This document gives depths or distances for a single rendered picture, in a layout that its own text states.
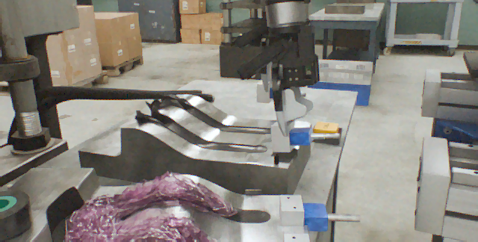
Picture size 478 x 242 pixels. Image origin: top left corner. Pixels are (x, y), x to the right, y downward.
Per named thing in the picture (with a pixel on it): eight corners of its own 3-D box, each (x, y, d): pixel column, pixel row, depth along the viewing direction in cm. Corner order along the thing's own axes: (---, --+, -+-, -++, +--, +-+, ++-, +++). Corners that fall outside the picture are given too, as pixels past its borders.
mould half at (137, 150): (311, 155, 103) (312, 104, 98) (287, 209, 79) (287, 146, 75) (142, 134, 119) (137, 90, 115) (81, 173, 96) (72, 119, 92)
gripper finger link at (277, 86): (280, 110, 75) (279, 64, 76) (272, 110, 76) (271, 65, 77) (287, 112, 80) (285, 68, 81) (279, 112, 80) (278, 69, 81)
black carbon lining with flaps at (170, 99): (281, 136, 97) (282, 98, 94) (263, 164, 83) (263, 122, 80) (156, 122, 108) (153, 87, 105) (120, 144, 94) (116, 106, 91)
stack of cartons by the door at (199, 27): (228, 42, 768) (227, -3, 742) (221, 45, 739) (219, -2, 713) (188, 40, 797) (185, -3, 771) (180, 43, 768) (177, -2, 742)
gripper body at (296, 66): (314, 89, 75) (308, 23, 73) (269, 92, 78) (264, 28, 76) (320, 84, 82) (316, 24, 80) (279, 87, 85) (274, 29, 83)
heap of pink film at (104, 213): (237, 203, 71) (237, 163, 69) (231, 274, 54) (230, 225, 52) (94, 202, 72) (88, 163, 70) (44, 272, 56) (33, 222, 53)
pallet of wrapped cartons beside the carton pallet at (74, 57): (110, 82, 498) (100, 4, 468) (66, 101, 426) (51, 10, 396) (29, 77, 532) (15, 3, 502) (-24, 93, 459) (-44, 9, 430)
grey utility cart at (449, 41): (448, 51, 639) (457, -11, 610) (456, 58, 592) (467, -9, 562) (375, 49, 664) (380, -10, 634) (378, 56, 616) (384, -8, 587)
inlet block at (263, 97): (307, 101, 112) (308, 82, 110) (303, 107, 107) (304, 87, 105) (261, 97, 116) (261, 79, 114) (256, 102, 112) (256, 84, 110)
